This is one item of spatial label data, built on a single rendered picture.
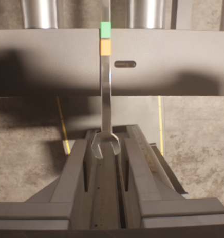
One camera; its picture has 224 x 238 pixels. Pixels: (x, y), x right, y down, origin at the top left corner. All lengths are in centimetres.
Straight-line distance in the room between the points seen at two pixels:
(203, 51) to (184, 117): 135
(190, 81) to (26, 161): 165
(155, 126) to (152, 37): 98
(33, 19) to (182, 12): 47
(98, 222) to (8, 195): 158
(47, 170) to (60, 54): 156
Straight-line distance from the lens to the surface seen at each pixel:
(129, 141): 15
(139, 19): 53
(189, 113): 162
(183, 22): 70
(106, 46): 24
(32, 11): 55
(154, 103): 115
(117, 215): 58
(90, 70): 25
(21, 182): 193
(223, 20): 67
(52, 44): 26
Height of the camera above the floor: 141
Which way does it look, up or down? 74 degrees down
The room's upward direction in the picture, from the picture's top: 174 degrees clockwise
